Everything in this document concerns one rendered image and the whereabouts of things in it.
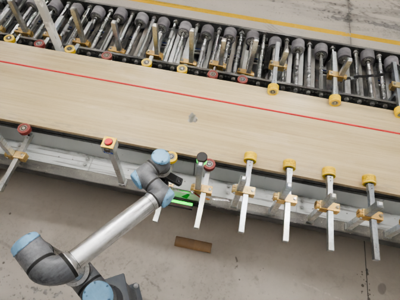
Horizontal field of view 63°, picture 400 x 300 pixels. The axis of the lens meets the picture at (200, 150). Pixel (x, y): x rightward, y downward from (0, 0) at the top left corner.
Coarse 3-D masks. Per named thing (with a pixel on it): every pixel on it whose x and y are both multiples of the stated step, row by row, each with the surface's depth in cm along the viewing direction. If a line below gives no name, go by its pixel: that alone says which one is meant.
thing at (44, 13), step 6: (36, 0) 224; (42, 0) 226; (42, 6) 228; (42, 12) 232; (48, 12) 236; (42, 18) 237; (48, 18) 237; (48, 24) 241; (48, 30) 246; (54, 30) 248; (54, 36) 250; (54, 42) 255; (60, 42) 259; (60, 48) 261
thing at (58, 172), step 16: (0, 160) 226; (32, 160) 227; (48, 176) 227; (64, 176) 222; (80, 176) 223; (96, 176) 223; (112, 176) 224; (128, 192) 224; (144, 192) 219; (208, 208) 221; (224, 208) 216; (240, 208) 216; (256, 208) 217; (304, 224) 213; (320, 224) 213; (336, 224) 214; (368, 240) 215; (384, 240) 210
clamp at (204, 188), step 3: (192, 186) 204; (201, 186) 205; (204, 186) 205; (207, 186) 205; (210, 186) 205; (192, 189) 204; (195, 189) 203; (201, 189) 204; (204, 189) 204; (207, 189) 204; (195, 192) 206; (198, 192) 205; (204, 192) 203; (207, 192) 203; (210, 192) 203; (207, 195) 206; (210, 195) 205
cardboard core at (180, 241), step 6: (180, 240) 266; (186, 240) 266; (192, 240) 267; (198, 240) 268; (180, 246) 267; (186, 246) 265; (192, 246) 265; (198, 246) 264; (204, 246) 264; (210, 246) 264; (210, 252) 265
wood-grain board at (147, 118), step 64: (0, 64) 245; (64, 64) 248; (128, 64) 251; (64, 128) 218; (128, 128) 221; (192, 128) 223; (256, 128) 226; (320, 128) 229; (384, 128) 231; (384, 192) 206
